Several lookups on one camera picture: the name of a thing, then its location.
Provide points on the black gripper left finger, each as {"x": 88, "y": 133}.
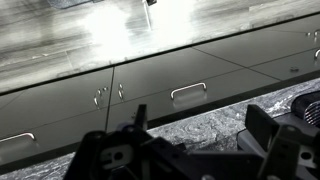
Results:
{"x": 129, "y": 153}

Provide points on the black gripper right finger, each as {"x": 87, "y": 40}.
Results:
{"x": 283, "y": 144}

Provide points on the black drip tray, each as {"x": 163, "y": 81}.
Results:
{"x": 305, "y": 114}

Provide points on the grey lower cabinet run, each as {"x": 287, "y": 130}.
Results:
{"x": 59, "y": 114}

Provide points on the silver cabinet door handle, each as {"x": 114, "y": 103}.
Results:
{"x": 98, "y": 97}
{"x": 121, "y": 92}

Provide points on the silver drawer pull handle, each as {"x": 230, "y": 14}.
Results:
{"x": 25, "y": 134}
{"x": 187, "y": 88}

